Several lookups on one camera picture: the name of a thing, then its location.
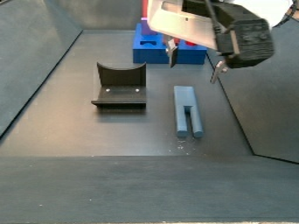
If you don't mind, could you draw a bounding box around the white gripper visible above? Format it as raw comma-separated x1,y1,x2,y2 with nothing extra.
147,0,229,83

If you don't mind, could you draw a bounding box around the blue square-circle object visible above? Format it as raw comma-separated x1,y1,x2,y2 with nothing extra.
174,86,203,137

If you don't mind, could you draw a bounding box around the black curved fixture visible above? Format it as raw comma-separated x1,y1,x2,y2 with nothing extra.
91,63,147,108

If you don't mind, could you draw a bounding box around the red square peg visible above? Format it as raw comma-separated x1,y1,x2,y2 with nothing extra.
142,0,149,18

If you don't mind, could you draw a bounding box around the red hexagonal peg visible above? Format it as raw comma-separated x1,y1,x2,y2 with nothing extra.
185,40,198,46

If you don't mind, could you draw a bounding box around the red pentagon peg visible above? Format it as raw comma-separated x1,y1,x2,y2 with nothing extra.
163,35,181,46

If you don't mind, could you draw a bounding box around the blue shape-sorter base block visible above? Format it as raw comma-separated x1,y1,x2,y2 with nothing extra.
133,23,207,65

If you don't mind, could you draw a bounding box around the purple peg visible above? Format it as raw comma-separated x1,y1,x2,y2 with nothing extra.
142,17,158,36

